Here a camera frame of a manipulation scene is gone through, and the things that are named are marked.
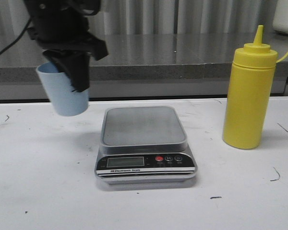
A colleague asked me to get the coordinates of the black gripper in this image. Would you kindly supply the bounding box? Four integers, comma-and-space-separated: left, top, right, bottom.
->
24, 0, 108, 92

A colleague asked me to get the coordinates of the light blue plastic cup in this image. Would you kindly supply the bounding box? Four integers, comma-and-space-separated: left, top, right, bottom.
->
36, 62, 89, 116

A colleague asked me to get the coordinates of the yellow squeeze bottle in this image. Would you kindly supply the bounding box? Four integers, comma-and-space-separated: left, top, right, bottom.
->
222, 25, 288, 150

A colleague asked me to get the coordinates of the silver electronic kitchen scale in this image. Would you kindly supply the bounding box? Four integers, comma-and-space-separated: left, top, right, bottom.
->
95, 106, 198, 191

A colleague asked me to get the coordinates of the grey stone counter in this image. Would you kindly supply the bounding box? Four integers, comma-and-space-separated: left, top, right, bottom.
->
0, 33, 288, 101

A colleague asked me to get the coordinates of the white container in background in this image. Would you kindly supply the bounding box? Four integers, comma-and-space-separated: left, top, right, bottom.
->
273, 0, 288, 35

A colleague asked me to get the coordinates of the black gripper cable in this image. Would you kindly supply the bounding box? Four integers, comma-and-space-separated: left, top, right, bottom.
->
0, 18, 33, 63

